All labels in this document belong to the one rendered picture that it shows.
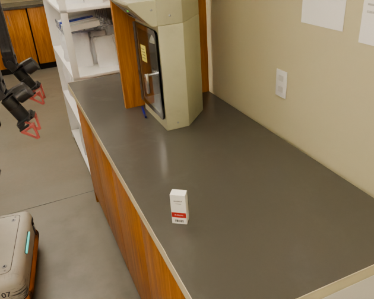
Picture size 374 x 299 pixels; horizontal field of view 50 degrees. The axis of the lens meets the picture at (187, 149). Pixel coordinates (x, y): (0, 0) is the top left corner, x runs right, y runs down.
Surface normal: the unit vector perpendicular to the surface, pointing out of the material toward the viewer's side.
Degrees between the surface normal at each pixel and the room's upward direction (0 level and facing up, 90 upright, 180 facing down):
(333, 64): 90
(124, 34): 90
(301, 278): 1
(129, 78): 90
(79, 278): 0
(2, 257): 0
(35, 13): 90
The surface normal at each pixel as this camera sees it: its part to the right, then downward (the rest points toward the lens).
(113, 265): -0.06, -0.88
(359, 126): -0.91, 0.24
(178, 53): 0.40, 0.41
